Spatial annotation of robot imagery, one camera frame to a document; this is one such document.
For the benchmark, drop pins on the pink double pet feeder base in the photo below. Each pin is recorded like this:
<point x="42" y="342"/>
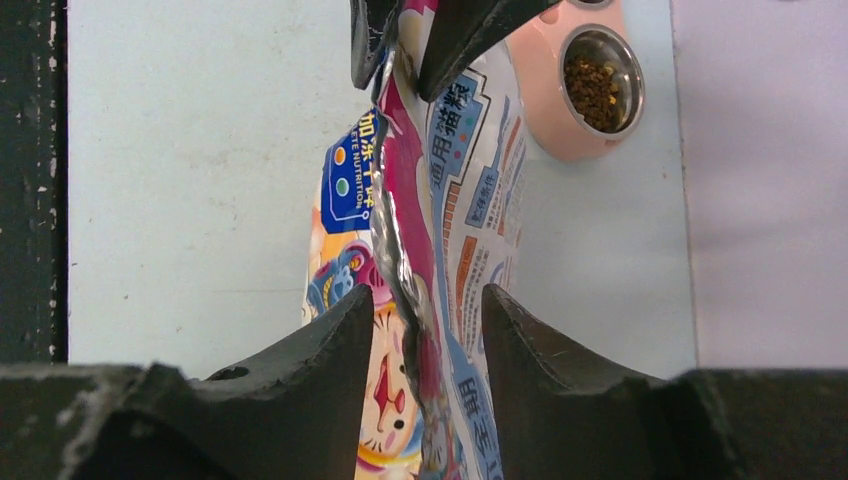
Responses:
<point x="535" y="50"/>

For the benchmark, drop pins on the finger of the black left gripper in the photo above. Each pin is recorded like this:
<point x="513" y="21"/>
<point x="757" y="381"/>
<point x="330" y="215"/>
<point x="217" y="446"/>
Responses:
<point x="374" y="27"/>
<point x="462" y="30"/>

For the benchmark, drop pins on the colourful cat food bag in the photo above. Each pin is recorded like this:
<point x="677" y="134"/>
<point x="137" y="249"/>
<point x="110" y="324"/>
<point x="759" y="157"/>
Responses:
<point x="421" y="202"/>

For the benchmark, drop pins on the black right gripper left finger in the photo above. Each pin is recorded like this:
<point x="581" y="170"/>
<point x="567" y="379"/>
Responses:
<point x="290" y="411"/>

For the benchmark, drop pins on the right steel bowl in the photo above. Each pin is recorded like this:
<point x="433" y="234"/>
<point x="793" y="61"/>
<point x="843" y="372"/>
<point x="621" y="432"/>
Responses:
<point x="601" y="43"/>

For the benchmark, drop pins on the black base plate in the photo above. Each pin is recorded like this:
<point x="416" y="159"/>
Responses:
<point x="34" y="182"/>

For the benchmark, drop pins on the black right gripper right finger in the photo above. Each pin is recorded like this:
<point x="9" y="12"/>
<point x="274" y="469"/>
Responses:
<point x="565" y="412"/>

